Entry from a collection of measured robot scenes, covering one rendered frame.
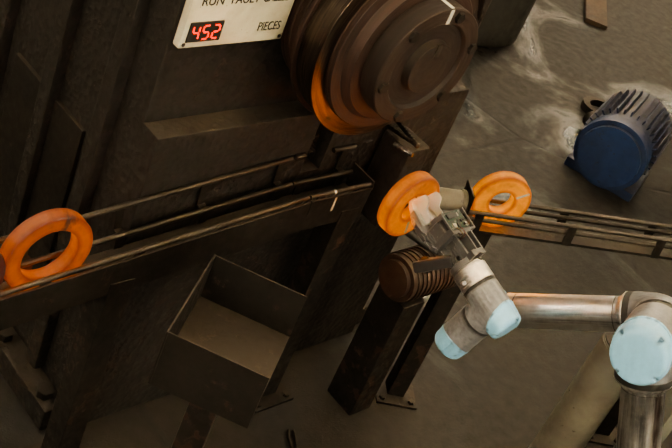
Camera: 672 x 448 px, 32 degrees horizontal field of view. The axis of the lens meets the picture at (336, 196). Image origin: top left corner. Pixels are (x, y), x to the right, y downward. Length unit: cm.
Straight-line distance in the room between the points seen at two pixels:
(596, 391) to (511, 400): 51
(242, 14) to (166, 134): 28
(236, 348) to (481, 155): 239
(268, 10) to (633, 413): 106
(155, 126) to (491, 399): 153
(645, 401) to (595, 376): 71
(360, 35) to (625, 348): 79
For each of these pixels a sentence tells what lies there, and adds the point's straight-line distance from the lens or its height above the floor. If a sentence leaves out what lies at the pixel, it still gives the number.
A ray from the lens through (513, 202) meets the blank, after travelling 293.
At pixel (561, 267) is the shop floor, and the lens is 417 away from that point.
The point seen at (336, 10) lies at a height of 120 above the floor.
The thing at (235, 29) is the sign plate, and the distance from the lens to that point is 232.
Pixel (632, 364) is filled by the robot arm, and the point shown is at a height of 90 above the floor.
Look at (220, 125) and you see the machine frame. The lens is 243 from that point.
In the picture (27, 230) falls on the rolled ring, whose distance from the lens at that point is 220.
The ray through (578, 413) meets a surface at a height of 30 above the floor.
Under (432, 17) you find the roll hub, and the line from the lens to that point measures 233.
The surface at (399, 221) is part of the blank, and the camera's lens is 251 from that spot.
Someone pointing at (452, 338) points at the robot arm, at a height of 69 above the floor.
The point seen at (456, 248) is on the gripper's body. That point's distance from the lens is 244.
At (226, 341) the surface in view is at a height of 60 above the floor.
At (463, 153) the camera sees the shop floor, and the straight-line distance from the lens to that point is 452.
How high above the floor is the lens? 216
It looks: 33 degrees down
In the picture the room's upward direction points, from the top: 24 degrees clockwise
